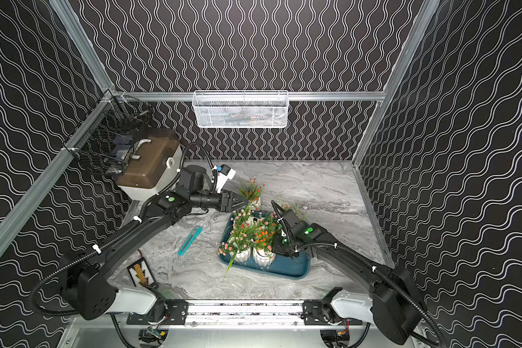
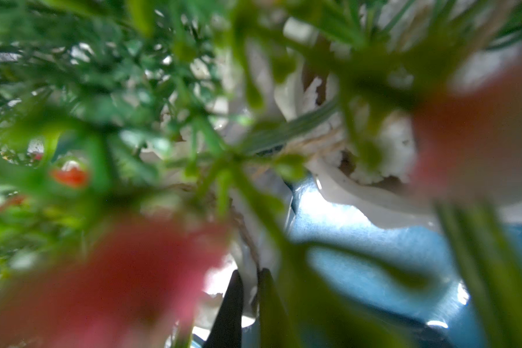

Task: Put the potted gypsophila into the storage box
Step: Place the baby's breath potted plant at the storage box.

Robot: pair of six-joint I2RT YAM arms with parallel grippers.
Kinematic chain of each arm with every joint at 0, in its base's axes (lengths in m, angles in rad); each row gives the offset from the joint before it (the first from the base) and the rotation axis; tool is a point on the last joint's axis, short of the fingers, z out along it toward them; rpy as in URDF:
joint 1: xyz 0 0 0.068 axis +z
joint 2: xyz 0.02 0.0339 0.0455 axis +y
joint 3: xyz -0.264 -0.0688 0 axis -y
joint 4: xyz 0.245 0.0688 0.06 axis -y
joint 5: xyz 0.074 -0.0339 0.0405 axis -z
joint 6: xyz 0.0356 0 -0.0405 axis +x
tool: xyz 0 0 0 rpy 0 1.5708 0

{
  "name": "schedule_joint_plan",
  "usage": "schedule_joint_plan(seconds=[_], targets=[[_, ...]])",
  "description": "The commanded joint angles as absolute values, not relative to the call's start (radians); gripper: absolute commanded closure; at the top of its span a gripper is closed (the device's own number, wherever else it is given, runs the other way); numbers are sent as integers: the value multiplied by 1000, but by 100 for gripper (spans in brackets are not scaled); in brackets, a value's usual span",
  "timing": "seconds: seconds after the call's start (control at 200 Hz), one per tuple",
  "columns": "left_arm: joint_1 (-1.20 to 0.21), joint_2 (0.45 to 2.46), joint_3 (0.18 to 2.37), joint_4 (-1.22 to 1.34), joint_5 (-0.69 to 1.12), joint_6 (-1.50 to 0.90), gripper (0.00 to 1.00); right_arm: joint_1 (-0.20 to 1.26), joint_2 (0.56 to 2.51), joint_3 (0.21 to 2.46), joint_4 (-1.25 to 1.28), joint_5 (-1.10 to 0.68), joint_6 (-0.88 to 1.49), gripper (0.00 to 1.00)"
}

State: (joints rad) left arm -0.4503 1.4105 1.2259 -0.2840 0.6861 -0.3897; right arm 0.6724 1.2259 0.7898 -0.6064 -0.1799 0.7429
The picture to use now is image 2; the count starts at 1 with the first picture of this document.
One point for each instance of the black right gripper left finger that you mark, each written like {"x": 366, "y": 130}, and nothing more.
{"x": 227, "y": 328}

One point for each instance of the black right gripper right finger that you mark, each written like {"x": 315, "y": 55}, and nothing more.
{"x": 275, "y": 326}

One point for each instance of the teal plastic tray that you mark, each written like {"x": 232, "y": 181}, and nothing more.
{"x": 460, "y": 286}

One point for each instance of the potted plant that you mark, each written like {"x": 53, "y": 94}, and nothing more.
{"x": 74, "y": 76}

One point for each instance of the white pot green plant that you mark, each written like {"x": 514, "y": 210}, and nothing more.
{"x": 402, "y": 140}

